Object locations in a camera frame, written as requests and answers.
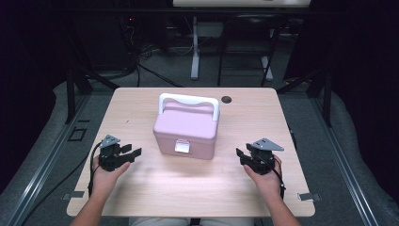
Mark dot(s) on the aluminium floor rail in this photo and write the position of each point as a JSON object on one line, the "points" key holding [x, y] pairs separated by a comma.
{"points": [[345, 166], [40, 175]]}

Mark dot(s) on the dark computer tower red light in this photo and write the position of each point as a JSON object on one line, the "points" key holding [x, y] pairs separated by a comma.
{"points": [[103, 40]]}

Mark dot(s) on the white desk leg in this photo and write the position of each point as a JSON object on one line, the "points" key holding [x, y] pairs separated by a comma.
{"points": [[195, 59], [267, 70]]}

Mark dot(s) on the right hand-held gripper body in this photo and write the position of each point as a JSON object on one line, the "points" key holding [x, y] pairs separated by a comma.
{"points": [[263, 158]]}

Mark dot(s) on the white desk top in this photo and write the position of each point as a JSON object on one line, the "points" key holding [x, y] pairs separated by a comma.
{"points": [[241, 3]]}

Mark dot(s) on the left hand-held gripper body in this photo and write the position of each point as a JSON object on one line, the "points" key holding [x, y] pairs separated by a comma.
{"points": [[108, 155]]}

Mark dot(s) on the grey tape strip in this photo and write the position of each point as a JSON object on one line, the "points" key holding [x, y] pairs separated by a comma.
{"points": [[309, 196], [73, 195]]}

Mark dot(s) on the person's left hand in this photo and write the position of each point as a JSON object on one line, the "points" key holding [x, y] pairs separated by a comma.
{"points": [[105, 180]]}

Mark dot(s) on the person's light trousers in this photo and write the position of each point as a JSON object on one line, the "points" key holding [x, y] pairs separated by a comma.
{"points": [[156, 222]]}

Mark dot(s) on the black chair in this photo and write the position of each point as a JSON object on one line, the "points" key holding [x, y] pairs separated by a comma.
{"points": [[247, 22]]}

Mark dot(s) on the person's right hand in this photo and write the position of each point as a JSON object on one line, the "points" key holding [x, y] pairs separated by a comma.
{"points": [[268, 183]]}

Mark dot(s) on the black metal frame stand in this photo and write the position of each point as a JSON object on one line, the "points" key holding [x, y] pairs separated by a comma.
{"points": [[327, 100], [70, 94]]}

